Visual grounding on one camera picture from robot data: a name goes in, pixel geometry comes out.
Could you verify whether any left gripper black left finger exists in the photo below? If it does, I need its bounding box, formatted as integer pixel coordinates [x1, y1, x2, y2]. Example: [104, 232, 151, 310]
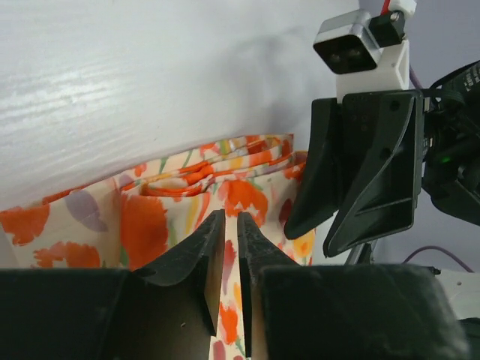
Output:
[1, 210, 225, 359]

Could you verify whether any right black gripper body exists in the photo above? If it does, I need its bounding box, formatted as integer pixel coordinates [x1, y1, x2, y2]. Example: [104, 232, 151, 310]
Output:
[419, 85, 480, 226]

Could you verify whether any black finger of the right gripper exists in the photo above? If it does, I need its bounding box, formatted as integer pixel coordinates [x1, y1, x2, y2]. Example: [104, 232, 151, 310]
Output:
[284, 98, 340, 239]
[324, 91, 424, 257]

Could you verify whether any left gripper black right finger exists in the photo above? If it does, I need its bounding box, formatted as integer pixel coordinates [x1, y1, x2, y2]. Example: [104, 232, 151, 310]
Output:
[237, 212, 471, 359]

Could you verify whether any orange floral skirt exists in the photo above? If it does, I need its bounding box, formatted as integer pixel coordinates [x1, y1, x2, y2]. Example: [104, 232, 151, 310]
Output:
[1, 134, 315, 359]

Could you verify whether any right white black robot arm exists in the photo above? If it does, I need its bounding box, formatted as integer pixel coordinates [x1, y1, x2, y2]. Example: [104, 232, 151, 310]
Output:
[278, 63, 479, 359]

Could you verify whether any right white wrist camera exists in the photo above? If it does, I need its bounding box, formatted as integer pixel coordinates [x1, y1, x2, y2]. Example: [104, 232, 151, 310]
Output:
[313, 1, 417, 103]

